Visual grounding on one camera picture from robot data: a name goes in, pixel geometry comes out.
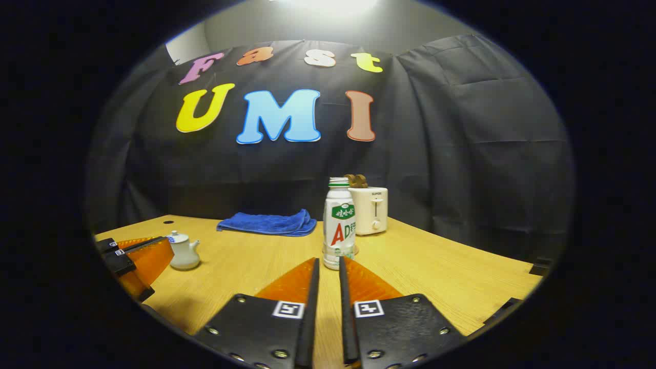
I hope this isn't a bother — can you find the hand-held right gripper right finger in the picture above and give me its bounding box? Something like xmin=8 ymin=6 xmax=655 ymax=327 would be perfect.
xmin=338 ymin=256 xmax=468 ymax=369

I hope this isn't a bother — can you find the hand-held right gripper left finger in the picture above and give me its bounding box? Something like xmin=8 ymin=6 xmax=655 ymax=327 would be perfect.
xmin=194 ymin=257 xmax=321 ymax=369

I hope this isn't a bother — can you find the white ceramic teacup with spout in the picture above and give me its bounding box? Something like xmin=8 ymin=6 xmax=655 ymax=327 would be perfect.
xmin=169 ymin=238 xmax=201 ymax=271

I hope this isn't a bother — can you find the white water bottle green label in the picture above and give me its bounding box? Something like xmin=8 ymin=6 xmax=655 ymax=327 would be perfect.
xmin=323 ymin=177 xmax=358 ymax=271

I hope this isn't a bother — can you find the blue towel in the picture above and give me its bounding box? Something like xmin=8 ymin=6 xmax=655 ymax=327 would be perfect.
xmin=216 ymin=209 xmax=317 ymax=237

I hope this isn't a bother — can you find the cream toaster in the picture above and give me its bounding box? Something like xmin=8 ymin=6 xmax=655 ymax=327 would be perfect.
xmin=348 ymin=187 xmax=389 ymax=236

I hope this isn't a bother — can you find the black backdrop cloth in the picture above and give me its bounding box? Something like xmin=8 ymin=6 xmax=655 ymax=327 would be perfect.
xmin=85 ymin=35 xmax=576 ymax=262

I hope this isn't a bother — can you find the ceiling light panel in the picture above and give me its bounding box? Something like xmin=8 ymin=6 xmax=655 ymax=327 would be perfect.
xmin=272 ymin=0 xmax=382 ymax=18

